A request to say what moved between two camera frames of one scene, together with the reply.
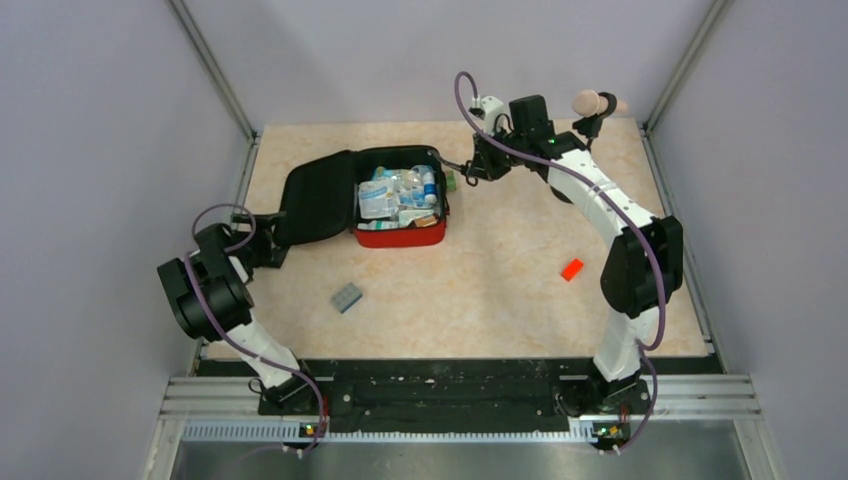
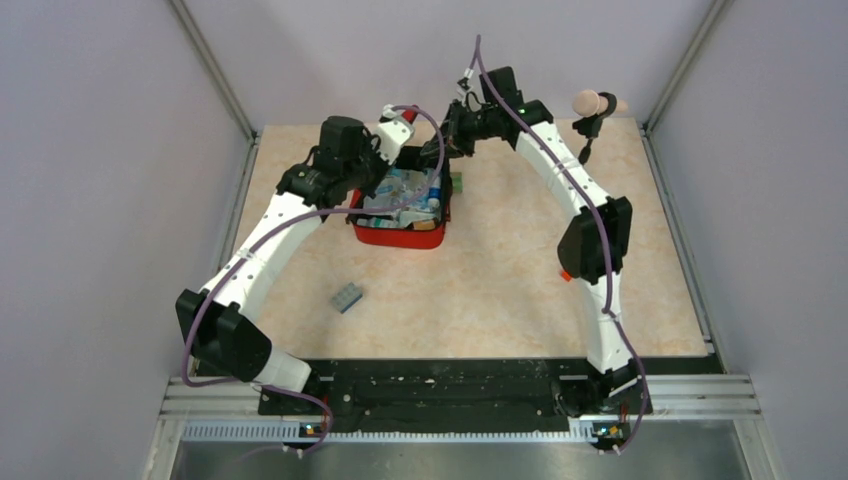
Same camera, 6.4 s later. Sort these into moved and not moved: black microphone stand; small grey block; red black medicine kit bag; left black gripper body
Moved: left black gripper body
Not moved: small grey block; black microphone stand; red black medicine kit bag
